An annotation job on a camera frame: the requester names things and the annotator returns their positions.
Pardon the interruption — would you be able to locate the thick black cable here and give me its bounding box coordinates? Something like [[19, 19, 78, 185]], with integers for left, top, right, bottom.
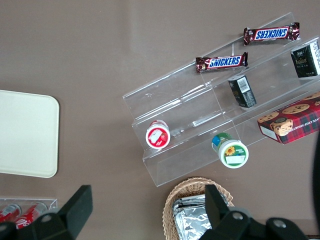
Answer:
[[309, 129, 320, 227]]

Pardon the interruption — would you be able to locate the green cup with sunflower lid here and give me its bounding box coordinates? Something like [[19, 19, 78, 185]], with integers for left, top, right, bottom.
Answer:
[[211, 132, 250, 170]]

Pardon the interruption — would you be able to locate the red cola can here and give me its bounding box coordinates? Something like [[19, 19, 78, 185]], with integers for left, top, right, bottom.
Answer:
[[15, 202, 49, 230], [0, 203, 21, 224]]

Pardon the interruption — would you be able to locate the foil wrapped package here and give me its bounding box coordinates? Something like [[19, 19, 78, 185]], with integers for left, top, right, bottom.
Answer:
[[174, 208, 213, 240], [171, 194, 208, 214]]

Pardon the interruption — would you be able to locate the cream plastic tray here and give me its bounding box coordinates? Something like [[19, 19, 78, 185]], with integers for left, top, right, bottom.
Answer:
[[0, 89, 61, 179]]

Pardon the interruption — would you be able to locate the tan wicker basket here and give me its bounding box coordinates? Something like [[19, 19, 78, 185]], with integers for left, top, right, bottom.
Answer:
[[162, 177, 236, 240]]

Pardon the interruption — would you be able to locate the Snickers chocolate bar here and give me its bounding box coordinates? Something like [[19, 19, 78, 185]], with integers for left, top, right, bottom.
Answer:
[[195, 51, 249, 74], [243, 22, 301, 47]]

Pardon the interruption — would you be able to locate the clear acrylic tiered shelf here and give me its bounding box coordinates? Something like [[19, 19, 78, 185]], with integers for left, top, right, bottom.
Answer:
[[122, 11, 320, 188]]

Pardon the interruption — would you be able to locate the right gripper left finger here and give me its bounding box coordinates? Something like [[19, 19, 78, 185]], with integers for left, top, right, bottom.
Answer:
[[29, 184, 94, 240]]

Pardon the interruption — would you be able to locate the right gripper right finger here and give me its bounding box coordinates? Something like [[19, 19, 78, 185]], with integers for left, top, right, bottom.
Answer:
[[199, 184, 251, 240]]

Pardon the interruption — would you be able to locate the clear acrylic can holder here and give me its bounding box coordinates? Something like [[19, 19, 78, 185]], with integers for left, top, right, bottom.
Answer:
[[0, 197, 59, 226]]

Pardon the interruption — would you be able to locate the red lidded yogurt cup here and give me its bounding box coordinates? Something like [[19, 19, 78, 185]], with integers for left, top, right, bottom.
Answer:
[[145, 119, 172, 150]]

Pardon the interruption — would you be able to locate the red tartan cookie box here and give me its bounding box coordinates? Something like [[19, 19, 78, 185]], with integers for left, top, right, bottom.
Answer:
[[257, 91, 320, 146]]

